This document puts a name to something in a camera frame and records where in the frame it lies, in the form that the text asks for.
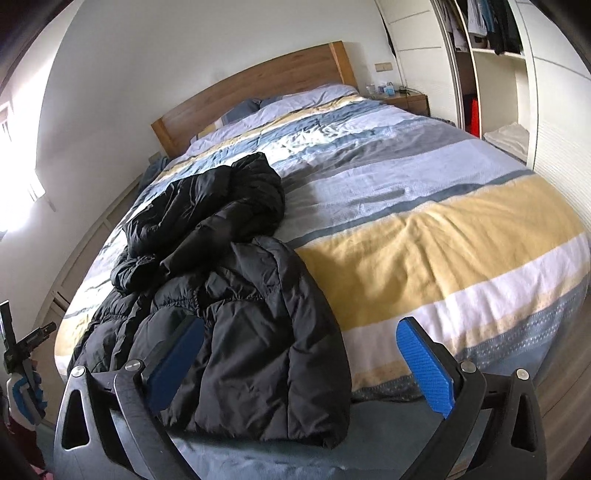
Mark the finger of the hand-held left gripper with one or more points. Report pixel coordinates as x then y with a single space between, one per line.
7 327
39 334

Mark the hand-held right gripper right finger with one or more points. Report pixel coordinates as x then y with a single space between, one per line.
425 364

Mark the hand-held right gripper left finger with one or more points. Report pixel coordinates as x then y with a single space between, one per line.
178 360

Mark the black puffer coat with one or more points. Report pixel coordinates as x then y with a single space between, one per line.
254 346

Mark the row of hanging clothes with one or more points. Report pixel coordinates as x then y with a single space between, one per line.
489 23

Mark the beige panelled low cabinet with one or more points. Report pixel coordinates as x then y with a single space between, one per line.
78 267

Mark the bed with striped duvet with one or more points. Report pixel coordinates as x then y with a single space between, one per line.
438 230

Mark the window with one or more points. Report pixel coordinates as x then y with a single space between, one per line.
18 157

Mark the dark blue cloth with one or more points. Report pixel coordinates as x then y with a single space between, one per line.
153 173

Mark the white folded cloth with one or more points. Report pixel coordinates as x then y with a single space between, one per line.
505 138

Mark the red bag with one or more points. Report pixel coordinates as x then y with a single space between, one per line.
473 117

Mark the blue striped pillow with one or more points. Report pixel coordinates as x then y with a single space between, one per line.
277 101
240 110

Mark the wooden nightstand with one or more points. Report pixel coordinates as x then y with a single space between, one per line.
408 104

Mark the wooden headboard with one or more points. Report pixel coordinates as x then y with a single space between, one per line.
277 78

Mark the white wardrobe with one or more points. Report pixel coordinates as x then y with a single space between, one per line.
554 69

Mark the beige wall switch plate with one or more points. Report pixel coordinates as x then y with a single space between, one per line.
384 67

